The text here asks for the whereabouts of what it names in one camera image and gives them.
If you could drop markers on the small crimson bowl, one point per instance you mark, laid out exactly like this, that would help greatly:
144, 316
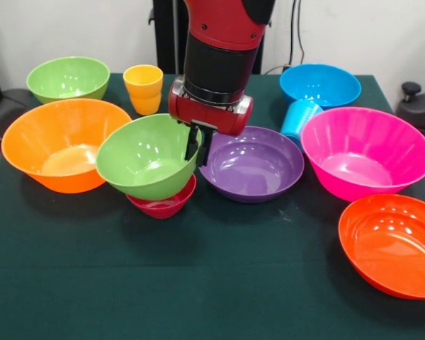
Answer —
163, 209

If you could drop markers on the black stand base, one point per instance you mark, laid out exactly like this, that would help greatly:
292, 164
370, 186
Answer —
7, 110
418, 106

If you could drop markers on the blue bowl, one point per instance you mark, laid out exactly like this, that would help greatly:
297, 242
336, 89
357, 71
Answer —
322, 81

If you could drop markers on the orange-red shallow bowl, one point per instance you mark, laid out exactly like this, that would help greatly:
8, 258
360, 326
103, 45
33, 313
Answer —
393, 248

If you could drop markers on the green bowl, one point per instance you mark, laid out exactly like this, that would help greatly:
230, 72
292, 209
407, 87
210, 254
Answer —
145, 159
67, 78

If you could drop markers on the dark green table cloth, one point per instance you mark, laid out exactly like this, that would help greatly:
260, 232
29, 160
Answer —
212, 276

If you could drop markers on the yellow cup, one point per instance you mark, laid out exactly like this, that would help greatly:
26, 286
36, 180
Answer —
143, 92

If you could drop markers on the purple bowl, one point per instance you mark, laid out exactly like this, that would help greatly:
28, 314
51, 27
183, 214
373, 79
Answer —
251, 166

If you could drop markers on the large orange bowl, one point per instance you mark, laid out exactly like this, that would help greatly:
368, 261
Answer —
49, 141

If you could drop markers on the blue cup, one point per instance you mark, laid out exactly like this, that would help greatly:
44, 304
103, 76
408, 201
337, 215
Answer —
299, 118

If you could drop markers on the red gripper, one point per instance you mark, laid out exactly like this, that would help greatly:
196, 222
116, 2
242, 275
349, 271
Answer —
209, 115

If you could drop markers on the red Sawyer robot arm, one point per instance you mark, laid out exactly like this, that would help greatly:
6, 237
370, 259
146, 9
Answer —
219, 42

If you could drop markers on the large magenta bowl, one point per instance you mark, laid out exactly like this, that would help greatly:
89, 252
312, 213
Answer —
365, 152

